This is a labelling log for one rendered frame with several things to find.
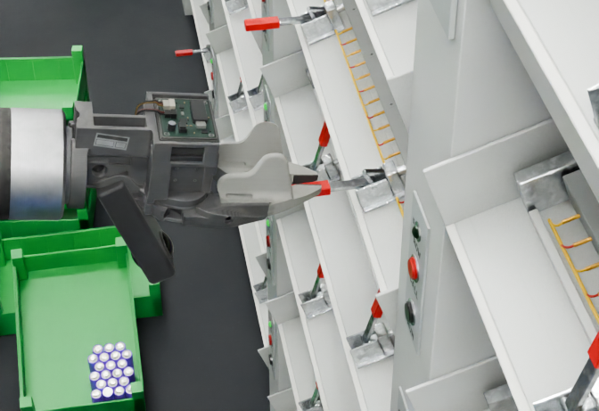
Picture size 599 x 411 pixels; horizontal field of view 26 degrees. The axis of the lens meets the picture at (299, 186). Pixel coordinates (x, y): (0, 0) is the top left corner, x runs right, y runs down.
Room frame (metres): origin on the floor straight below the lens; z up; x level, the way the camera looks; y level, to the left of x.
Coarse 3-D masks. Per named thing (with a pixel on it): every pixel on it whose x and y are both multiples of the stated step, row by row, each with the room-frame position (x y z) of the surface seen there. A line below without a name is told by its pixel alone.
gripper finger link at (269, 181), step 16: (272, 160) 0.83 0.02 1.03; (224, 176) 0.82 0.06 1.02; (240, 176) 0.82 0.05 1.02; (256, 176) 0.82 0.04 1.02; (272, 176) 0.83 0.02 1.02; (288, 176) 0.83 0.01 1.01; (224, 192) 0.82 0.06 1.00; (240, 192) 0.82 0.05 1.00; (256, 192) 0.82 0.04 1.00; (272, 192) 0.83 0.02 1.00; (288, 192) 0.83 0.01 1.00; (304, 192) 0.84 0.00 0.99; (320, 192) 0.85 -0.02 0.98; (272, 208) 0.82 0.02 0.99; (288, 208) 0.82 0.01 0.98
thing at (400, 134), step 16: (352, 0) 1.13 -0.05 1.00; (352, 16) 1.10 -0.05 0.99; (336, 32) 1.11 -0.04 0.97; (368, 48) 1.04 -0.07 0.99; (368, 64) 1.02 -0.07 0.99; (384, 80) 0.99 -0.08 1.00; (384, 96) 0.97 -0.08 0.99; (384, 112) 0.96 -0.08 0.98; (400, 128) 0.92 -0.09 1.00; (400, 144) 0.90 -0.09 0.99; (384, 160) 0.90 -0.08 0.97; (400, 208) 0.83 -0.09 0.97
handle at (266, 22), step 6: (312, 12) 1.12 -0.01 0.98; (258, 18) 1.12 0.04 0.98; (264, 18) 1.12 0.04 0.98; (270, 18) 1.12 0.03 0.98; (276, 18) 1.12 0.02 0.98; (282, 18) 1.13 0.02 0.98; (288, 18) 1.13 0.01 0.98; (294, 18) 1.13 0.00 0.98; (300, 18) 1.13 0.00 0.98; (306, 18) 1.13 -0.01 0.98; (312, 18) 1.12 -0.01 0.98; (246, 24) 1.11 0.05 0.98; (252, 24) 1.11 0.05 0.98; (258, 24) 1.11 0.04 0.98; (264, 24) 1.11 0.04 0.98; (270, 24) 1.11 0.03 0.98; (276, 24) 1.12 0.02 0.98; (282, 24) 1.12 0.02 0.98; (288, 24) 1.12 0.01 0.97; (294, 24) 1.12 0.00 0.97; (246, 30) 1.11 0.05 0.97; (252, 30) 1.11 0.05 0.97
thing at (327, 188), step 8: (368, 176) 0.86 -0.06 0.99; (312, 184) 0.86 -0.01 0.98; (320, 184) 0.86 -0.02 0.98; (328, 184) 0.86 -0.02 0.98; (336, 184) 0.86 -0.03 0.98; (344, 184) 0.86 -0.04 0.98; (352, 184) 0.86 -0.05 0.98; (360, 184) 0.86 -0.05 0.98; (368, 184) 0.86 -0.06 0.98; (328, 192) 0.85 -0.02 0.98
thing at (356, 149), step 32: (288, 0) 1.20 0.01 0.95; (320, 0) 1.18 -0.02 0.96; (320, 64) 1.08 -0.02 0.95; (352, 64) 1.06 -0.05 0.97; (320, 96) 1.03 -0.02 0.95; (352, 96) 1.01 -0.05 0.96; (352, 128) 0.97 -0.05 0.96; (352, 160) 0.92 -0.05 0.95; (352, 192) 0.88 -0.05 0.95; (384, 224) 0.83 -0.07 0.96; (384, 256) 0.79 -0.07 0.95; (384, 288) 0.76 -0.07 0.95
